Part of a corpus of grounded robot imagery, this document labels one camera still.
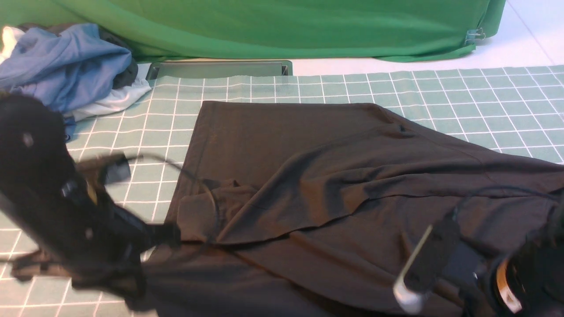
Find blue crumpled garment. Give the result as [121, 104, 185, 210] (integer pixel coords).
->
[1, 23, 133, 140]

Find metal binder clip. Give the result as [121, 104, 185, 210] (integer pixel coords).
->
[464, 28, 487, 46]

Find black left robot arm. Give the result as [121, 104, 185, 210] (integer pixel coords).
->
[0, 95, 180, 301]

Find green backdrop cloth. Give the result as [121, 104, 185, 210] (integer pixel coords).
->
[0, 0, 505, 63]

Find dark gray long-sleeved shirt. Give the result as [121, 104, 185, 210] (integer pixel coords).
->
[127, 101, 563, 317]

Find white crumpled garment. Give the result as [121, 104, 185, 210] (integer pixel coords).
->
[0, 26, 151, 121]

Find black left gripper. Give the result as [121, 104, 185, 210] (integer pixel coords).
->
[1, 152, 181, 301]

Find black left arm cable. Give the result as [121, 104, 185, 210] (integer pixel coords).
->
[123, 153, 221, 243]

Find green checkered tablecloth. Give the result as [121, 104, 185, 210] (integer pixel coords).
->
[1, 63, 563, 317]

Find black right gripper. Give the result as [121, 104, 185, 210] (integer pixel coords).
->
[408, 207, 564, 317]

